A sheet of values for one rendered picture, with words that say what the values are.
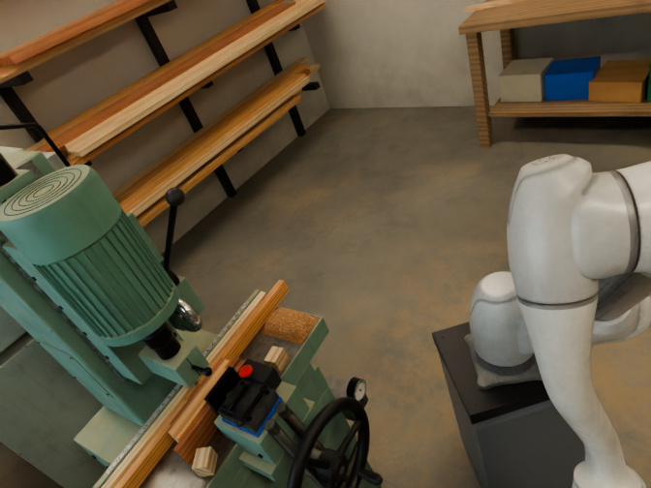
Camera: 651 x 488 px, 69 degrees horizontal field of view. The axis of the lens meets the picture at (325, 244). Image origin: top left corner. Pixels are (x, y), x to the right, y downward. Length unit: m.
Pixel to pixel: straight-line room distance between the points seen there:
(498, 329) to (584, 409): 0.45
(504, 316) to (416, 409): 1.00
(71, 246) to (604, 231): 0.77
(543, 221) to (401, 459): 1.49
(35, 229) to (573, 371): 0.81
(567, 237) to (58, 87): 3.13
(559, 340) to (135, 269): 0.70
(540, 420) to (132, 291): 1.03
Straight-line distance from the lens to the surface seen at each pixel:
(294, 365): 1.19
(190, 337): 1.57
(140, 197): 3.15
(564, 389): 0.75
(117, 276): 0.91
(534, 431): 1.43
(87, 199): 0.87
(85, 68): 3.50
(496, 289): 1.19
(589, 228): 0.64
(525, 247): 0.65
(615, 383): 2.14
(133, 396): 1.34
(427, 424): 2.05
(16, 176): 1.03
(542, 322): 0.69
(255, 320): 1.27
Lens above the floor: 1.75
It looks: 35 degrees down
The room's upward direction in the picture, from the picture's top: 22 degrees counter-clockwise
